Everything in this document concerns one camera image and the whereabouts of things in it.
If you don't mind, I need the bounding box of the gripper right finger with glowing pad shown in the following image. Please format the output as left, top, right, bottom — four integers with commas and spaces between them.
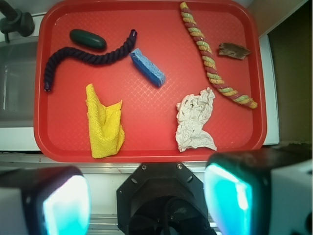
203, 148, 313, 235

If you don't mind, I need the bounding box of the black octagonal mount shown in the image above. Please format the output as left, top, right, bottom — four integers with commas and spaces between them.
116, 163, 216, 235

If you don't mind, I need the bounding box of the black faucet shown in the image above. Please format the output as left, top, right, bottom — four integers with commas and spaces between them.
0, 0, 35, 44

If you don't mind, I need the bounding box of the crumpled white paper towel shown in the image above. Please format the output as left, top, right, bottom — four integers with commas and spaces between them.
175, 87, 217, 152

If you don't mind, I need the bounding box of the red plastic tray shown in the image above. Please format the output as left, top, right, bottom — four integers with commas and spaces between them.
34, 0, 267, 163

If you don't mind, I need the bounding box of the blue sponge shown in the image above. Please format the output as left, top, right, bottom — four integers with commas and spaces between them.
130, 48, 166, 88

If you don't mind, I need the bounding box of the dark green oval object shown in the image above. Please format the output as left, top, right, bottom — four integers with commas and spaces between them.
69, 29, 107, 50

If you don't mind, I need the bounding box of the multicolored twisted rope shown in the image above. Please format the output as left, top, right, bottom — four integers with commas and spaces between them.
179, 1, 258, 110

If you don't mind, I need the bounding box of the metal sink basin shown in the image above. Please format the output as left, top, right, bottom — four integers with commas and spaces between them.
0, 37, 38, 128

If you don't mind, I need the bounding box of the dark purple twisted rope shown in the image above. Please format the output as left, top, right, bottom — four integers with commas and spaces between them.
43, 29, 138, 93

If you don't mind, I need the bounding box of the brown bark piece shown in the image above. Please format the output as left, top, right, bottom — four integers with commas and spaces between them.
219, 43, 251, 60

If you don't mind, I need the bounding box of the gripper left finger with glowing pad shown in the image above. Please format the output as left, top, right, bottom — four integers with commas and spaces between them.
0, 166, 91, 235

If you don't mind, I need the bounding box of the yellow cloth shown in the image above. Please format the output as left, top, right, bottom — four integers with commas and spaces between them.
86, 84, 125, 159

